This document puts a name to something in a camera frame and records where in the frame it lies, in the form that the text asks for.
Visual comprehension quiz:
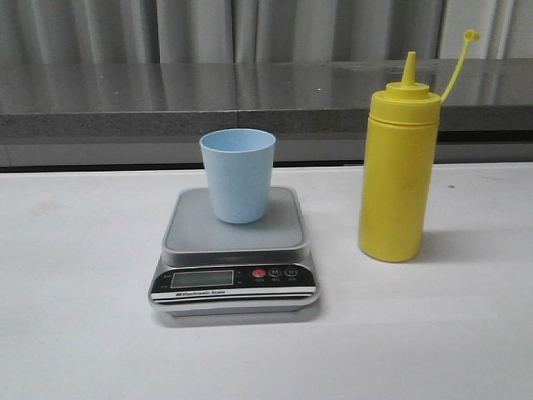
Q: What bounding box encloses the light blue plastic cup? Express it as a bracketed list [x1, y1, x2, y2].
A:
[199, 128, 276, 224]

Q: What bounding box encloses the yellow squeeze bottle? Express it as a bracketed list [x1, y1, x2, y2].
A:
[358, 30, 480, 263]

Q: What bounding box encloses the silver electronic kitchen scale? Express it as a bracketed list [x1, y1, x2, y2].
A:
[148, 187, 321, 317]

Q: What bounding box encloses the grey stone counter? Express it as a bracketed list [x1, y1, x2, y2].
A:
[1, 59, 532, 172]

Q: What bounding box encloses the grey pleated curtain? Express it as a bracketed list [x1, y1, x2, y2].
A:
[1, 1, 532, 64]

